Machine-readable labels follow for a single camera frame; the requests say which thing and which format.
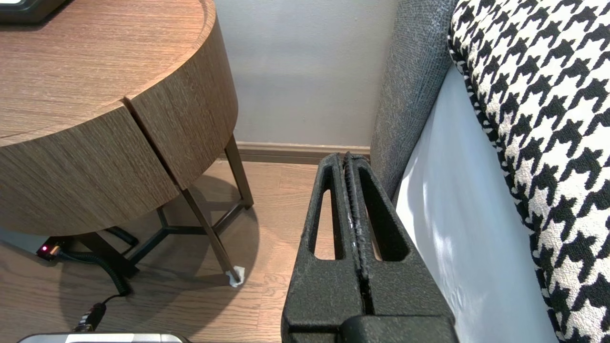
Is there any brown wooden baseboard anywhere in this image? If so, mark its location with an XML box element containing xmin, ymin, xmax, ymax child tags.
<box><xmin>236</xmin><ymin>141</ymin><xmax>371</xmax><ymax>164</ymax></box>

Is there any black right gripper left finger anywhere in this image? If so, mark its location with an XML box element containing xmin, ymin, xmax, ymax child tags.
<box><xmin>281</xmin><ymin>152</ymin><xmax>367</xmax><ymax>343</ymax></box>

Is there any black white houndstooth pillow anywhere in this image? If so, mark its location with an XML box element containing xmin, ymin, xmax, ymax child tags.
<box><xmin>448</xmin><ymin>0</ymin><xmax>610</xmax><ymax>343</ymax></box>

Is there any round wooden bedside table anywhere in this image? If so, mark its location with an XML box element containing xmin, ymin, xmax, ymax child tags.
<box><xmin>0</xmin><ymin>0</ymin><xmax>254</xmax><ymax>286</ymax></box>

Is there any silver grey robot base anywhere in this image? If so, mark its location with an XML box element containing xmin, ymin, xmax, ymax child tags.
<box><xmin>17</xmin><ymin>333</ymin><xmax>191</xmax><ymax>343</ymax></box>

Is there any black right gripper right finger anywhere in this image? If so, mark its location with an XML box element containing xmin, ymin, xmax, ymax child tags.
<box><xmin>349</xmin><ymin>153</ymin><xmax>453</xmax><ymax>319</ymax></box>

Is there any white bed sheet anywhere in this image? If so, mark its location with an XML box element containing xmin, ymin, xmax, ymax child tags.
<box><xmin>395</xmin><ymin>62</ymin><xmax>560</xmax><ymax>343</ymax></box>

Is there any grey power adapter box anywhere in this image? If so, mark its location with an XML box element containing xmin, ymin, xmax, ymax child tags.
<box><xmin>0</xmin><ymin>226</ymin><xmax>60</xmax><ymax>262</ymax></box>

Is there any grey fabric headboard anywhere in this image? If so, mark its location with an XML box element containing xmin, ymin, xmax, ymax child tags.
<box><xmin>371</xmin><ymin>0</ymin><xmax>458</xmax><ymax>201</ymax></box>

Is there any black adapter output cable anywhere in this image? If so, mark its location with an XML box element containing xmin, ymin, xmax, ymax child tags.
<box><xmin>52</xmin><ymin>226</ymin><xmax>140</xmax><ymax>333</ymax></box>

